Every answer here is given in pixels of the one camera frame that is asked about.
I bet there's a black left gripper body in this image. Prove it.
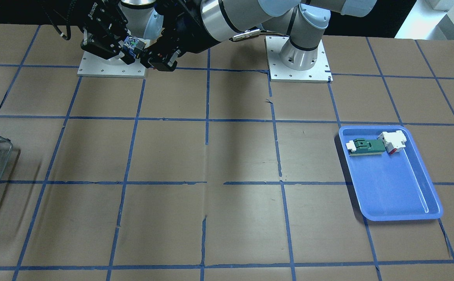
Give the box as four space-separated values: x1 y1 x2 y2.
147 0 216 60

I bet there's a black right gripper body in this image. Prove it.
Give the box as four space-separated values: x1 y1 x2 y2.
80 0 128 59

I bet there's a white circuit breaker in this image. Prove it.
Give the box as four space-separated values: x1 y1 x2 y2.
377 130 407 155

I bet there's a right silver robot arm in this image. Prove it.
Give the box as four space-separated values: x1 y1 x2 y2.
37 0 161 65

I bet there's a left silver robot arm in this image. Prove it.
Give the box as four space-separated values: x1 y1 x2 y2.
140 0 376 71

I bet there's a green circuit board module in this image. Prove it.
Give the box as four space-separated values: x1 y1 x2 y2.
345 138 386 155

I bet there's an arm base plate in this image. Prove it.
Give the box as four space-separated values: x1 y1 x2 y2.
265 36 333 83
77 51 147 78

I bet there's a red push button switch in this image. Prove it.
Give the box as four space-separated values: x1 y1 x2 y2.
122 35 146 58

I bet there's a blue plastic tray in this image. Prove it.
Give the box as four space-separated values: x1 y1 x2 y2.
338 125 444 222

